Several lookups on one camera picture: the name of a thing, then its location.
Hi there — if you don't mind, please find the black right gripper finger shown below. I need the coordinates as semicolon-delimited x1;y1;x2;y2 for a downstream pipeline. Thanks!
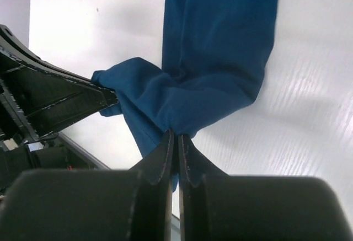
178;135;352;240

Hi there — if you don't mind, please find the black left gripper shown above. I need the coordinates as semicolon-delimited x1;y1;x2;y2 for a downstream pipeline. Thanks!
1;54;174;240

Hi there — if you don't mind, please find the blue cartoon print t-shirt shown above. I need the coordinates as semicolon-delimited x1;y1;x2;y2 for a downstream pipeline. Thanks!
90;0;282;194

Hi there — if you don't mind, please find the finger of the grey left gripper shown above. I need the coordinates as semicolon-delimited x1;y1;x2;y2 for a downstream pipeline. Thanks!
1;24;89;81

